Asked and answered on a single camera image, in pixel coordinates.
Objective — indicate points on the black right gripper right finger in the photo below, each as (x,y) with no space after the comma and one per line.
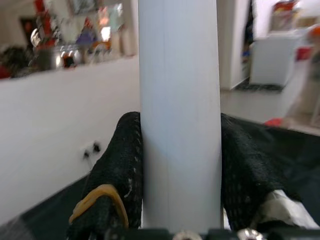
(240,162)

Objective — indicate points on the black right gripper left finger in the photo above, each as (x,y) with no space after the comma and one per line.
(120,160)

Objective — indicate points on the white plastic table leg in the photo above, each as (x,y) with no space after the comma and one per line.
(180,100)

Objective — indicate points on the red floor object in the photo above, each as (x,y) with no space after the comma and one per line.
(273,122)

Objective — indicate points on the yellow rubber band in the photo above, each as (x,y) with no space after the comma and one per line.
(82,203)

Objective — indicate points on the black table cloth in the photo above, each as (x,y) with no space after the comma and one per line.
(50,212)

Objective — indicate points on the clear storage box orange lid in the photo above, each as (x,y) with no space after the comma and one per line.
(308,82)

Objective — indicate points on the white chest freezer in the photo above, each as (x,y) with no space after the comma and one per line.
(272,60)

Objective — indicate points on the grey metal plant pot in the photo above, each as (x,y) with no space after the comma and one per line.
(46,60)

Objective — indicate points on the red food poster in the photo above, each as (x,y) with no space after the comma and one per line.
(303,53)

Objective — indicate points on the dark leafy plant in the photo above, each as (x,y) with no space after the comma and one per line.
(16,60)

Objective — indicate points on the black wall plug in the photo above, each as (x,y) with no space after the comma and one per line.
(95,148)
(86,155)

